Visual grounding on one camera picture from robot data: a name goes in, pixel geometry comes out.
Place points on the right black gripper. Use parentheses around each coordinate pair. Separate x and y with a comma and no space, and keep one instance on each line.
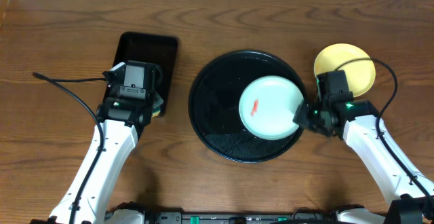
(301,119)

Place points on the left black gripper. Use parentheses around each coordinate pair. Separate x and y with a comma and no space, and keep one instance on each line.
(154,101)

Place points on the green and yellow scrub sponge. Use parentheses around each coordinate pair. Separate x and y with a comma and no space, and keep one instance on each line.
(157,105)

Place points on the yellow plate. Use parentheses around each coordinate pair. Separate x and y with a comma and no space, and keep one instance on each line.
(360,74)

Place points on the pale green plate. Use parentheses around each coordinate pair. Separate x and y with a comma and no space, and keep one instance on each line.
(268,105)

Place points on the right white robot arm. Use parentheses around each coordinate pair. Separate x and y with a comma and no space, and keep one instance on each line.
(406,190)

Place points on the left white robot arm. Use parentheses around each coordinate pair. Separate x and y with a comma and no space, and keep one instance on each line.
(88,196)

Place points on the black rectangular tray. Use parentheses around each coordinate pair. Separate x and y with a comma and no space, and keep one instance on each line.
(156,49)

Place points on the round black tray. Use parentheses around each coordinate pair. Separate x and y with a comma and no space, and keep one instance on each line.
(214,105)

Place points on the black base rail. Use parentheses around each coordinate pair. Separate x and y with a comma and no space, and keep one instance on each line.
(237,218)

